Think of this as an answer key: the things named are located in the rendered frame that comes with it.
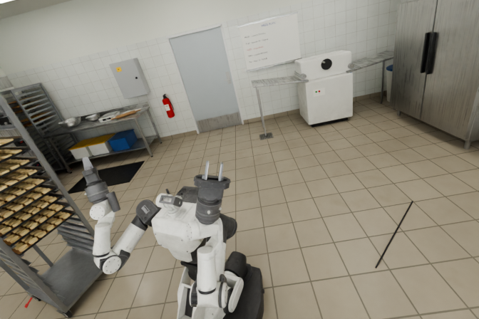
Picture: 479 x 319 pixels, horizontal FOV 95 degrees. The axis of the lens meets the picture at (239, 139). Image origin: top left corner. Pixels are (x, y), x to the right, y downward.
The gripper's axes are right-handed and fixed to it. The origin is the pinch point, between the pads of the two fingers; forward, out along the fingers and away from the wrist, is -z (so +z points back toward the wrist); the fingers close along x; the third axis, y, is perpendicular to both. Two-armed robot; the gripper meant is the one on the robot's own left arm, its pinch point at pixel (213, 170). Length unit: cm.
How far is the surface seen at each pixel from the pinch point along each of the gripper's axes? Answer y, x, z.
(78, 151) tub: 395, 253, 161
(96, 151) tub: 391, 216, 155
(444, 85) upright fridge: 173, -277, -66
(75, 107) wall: 449, 284, 81
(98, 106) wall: 443, 236, 72
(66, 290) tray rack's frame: 97, 106, 171
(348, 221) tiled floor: 98, -143, 83
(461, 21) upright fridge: 158, -249, -129
